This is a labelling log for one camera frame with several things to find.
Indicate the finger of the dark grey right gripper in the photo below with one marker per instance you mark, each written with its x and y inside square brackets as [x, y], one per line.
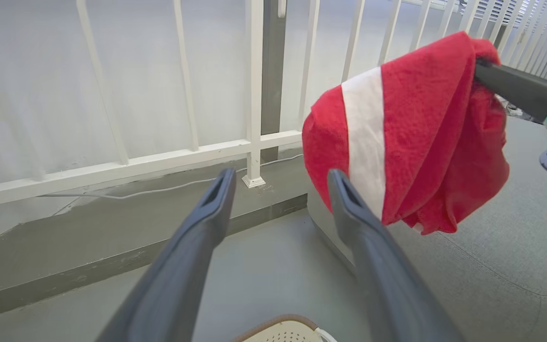
[520, 88]

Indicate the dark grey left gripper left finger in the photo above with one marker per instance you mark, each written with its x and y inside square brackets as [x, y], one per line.
[183, 266]

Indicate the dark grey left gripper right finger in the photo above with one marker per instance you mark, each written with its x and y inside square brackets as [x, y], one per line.
[387, 280]

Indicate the red garment with broad white stripe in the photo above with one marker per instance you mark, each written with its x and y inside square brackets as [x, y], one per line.
[420, 137]

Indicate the cream perforated laundry basket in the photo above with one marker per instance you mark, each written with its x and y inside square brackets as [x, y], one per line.
[285, 332]

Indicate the white metal railing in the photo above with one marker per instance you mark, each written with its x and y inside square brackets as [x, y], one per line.
[254, 95]

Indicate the dark grey pillar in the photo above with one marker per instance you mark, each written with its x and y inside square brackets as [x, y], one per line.
[273, 71]

